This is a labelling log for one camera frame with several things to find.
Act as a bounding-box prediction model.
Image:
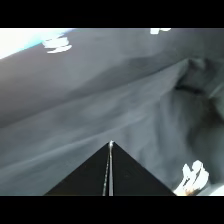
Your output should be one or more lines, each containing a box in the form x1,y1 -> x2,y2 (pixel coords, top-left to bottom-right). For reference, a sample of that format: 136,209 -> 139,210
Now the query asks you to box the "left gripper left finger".
44,141 -> 112,197

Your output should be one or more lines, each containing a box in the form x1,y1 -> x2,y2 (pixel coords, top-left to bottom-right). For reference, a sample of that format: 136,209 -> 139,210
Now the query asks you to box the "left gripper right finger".
108,140 -> 177,197

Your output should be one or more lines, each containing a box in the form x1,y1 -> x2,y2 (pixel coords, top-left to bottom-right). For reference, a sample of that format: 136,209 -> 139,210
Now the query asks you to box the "black printed T-shirt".
0,28 -> 224,197

